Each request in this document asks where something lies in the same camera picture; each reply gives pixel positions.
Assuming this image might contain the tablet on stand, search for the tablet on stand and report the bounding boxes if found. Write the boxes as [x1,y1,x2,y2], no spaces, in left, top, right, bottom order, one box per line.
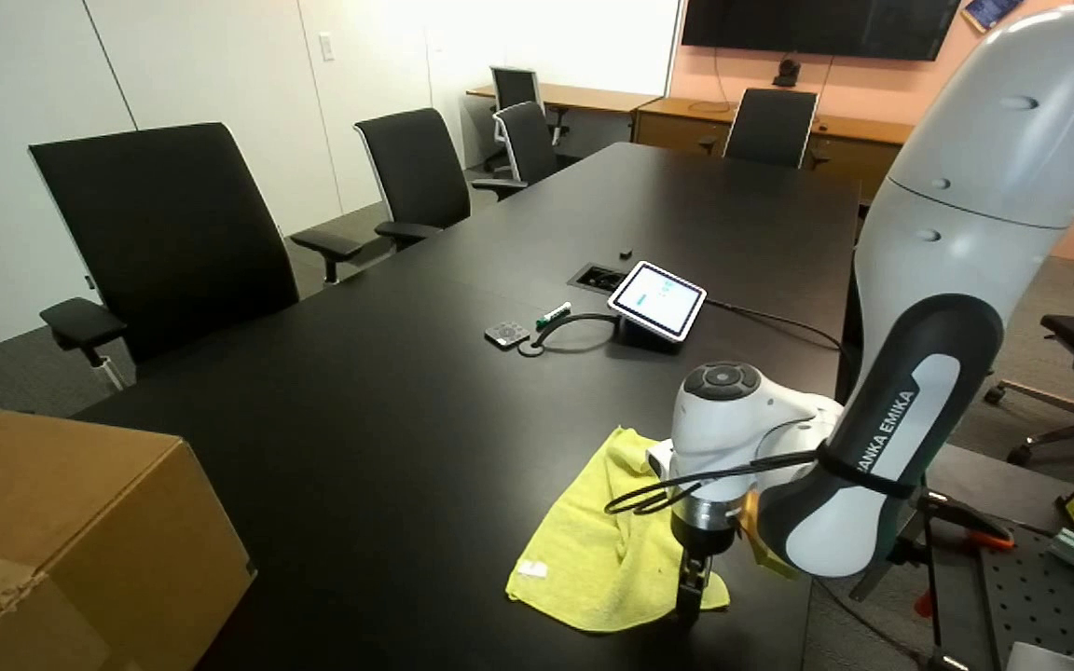
[606,258,714,350]

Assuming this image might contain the yellow cloth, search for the yellow cloth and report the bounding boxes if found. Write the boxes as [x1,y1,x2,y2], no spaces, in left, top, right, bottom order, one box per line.
[502,424,799,637]

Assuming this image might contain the thin black cable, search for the thin black cable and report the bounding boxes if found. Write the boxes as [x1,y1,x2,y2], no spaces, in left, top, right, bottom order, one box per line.
[701,296,848,356]

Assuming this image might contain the wooden side desk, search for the wooden side desk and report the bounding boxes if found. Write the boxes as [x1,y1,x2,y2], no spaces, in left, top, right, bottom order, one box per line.
[464,81,664,130]

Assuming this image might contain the black perforated plate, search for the black perforated plate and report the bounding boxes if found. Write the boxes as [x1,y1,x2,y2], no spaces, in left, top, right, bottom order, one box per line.
[974,545,1074,671]

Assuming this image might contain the blue wall picture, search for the blue wall picture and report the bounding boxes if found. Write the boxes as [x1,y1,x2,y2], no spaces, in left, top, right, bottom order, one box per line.
[960,0,1018,34]

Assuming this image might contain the table cable hatch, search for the table cable hatch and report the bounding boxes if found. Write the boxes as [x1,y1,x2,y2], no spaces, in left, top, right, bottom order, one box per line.
[576,263,632,296]

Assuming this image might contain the thin black stand pole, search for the thin black stand pole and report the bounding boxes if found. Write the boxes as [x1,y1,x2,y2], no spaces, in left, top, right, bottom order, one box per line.
[911,495,974,671]

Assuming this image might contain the cardboard box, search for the cardboard box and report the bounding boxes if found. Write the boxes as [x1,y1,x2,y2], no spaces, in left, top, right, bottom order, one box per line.
[0,402,256,671]

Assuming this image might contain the black cable on robot arm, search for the black cable on robot arm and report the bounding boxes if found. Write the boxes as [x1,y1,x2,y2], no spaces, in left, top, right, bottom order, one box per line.
[606,449,844,520]

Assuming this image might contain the green marker pen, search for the green marker pen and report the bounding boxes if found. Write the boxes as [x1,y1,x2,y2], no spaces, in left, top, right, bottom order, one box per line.
[535,299,579,332]

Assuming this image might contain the wall mounted black television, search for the wall mounted black television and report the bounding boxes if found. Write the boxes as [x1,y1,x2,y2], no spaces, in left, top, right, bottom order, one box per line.
[679,0,966,63]

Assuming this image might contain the wooden credenza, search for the wooden credenza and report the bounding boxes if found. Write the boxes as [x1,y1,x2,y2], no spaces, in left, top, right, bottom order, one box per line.
[632,94,921,207]

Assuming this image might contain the large black office chair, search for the large black office chair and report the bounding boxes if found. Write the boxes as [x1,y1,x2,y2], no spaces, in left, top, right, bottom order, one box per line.
[25,121,305,391]

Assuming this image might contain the red handled pliers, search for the red handled pliers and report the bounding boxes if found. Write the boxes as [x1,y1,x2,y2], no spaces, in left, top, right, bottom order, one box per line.
[925,489,1022,561]

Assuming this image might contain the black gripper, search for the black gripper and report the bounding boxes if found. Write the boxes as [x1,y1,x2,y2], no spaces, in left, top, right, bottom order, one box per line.
[673,522,737,626]

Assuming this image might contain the looped black cable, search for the looped black cable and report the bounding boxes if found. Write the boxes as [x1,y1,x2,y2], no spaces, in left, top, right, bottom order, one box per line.
[515,309,625,363]

